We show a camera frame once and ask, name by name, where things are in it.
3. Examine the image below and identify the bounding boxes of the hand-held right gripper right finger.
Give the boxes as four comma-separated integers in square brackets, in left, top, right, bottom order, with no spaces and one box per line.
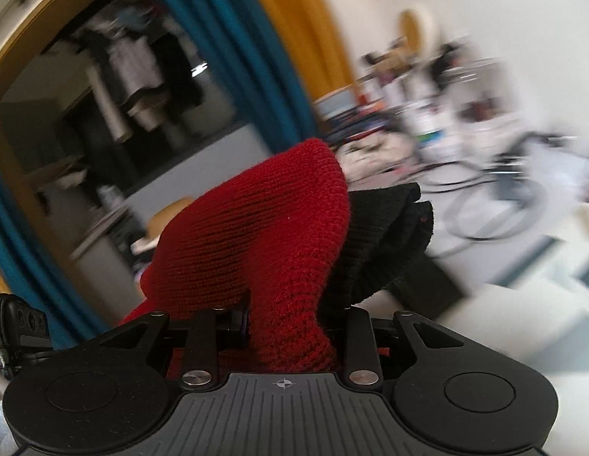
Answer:
[341,306,469,386]

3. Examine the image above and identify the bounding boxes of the red knit sweater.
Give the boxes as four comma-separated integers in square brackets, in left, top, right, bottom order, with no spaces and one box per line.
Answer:
[120,138,351,374]

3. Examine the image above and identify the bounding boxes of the yellow curtain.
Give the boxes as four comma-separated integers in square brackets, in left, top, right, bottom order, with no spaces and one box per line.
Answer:
[235,0,358,103]

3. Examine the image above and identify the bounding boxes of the straw hat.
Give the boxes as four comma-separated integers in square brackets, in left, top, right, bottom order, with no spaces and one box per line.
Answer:
[130,196,196,256]

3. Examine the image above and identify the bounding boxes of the black knit cloth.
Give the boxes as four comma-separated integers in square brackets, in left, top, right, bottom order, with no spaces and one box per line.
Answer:
[318,183,435,317]

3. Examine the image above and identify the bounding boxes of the round wooden board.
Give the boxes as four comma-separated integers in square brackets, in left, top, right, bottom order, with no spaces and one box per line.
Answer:
[398,2,440,53]

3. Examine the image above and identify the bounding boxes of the cluttered shelf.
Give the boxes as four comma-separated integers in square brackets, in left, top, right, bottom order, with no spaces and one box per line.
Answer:
[313,38,527,172]

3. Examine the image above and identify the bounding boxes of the blue curtain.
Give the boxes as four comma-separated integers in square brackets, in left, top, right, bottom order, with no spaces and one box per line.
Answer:
[133,0,324,154]
[0,159,115,350]

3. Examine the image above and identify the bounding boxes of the black box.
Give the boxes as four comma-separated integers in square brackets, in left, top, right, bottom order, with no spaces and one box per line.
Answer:
[384,252,464,320]

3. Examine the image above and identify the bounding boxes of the hanging clothes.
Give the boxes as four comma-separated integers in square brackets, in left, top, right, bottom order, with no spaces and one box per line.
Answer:
[69,7,207,144]

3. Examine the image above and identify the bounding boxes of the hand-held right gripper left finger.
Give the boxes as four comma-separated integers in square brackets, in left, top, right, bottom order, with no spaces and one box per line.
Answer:
[102,306,251,388]

